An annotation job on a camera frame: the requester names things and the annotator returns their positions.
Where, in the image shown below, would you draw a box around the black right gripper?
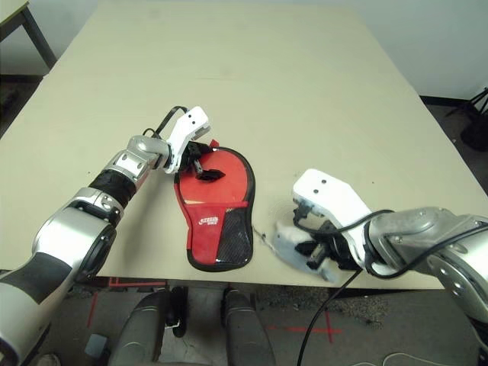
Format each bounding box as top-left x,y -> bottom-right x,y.
295,222 -> 362,272

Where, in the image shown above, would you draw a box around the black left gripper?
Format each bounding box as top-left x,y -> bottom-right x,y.
184,140 -> 227,183

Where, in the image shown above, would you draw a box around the red black paddle case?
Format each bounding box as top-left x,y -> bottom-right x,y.
173,139 -> 256,272

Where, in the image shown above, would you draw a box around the grey right robot leg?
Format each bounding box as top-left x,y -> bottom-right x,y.
221,287 -> 278,366

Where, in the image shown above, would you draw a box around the grey robot leg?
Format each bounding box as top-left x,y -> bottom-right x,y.
108,287 -> 188,366
221,287 -> 278,366

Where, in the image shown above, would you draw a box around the grey left robot leg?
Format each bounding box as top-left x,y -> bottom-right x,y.
108,287 -> 188,366

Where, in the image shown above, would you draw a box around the beige side table black legs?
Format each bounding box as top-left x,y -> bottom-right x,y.
0,0 -> 58,77

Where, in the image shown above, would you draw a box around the small blue-grey floor box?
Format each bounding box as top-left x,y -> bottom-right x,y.
84,333 -> 108,355

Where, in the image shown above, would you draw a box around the grey white shoe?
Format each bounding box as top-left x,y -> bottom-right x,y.
36,352 -> 62,366

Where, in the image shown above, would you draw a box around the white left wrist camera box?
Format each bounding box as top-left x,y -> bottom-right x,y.
164,106 -> 211,175

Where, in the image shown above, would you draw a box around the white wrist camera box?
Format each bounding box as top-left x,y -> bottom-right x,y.
291,168 -> 382,276
164,106 -> 211,175

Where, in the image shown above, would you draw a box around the black left wrist camera cable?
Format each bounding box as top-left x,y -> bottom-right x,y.
143,105 -> 188,140

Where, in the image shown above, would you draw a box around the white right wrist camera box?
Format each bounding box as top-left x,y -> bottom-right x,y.
291,168 -> 382,276

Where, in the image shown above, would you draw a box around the long black hanging cable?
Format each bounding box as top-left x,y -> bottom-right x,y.
297,268 -> 363,366

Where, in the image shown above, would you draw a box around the thin white floor cable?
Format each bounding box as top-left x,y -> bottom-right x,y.
350,352 -> 420,366

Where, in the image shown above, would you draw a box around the black camera tripod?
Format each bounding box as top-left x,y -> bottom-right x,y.
448,87 -> 488,123

